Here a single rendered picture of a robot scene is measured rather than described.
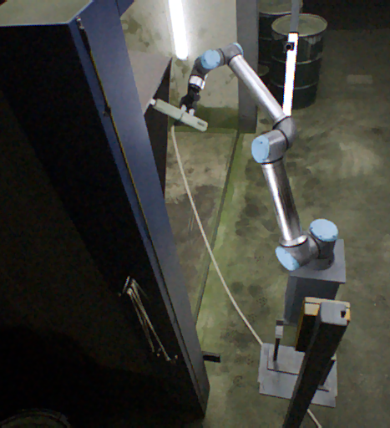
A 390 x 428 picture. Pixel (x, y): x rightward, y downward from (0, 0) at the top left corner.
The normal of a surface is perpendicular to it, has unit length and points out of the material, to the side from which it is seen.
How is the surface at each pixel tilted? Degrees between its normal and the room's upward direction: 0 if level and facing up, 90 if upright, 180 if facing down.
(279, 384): 0
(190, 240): 0
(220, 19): 90
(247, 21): 90
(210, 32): 90
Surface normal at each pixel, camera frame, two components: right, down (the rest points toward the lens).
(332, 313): -0.11, -0.67
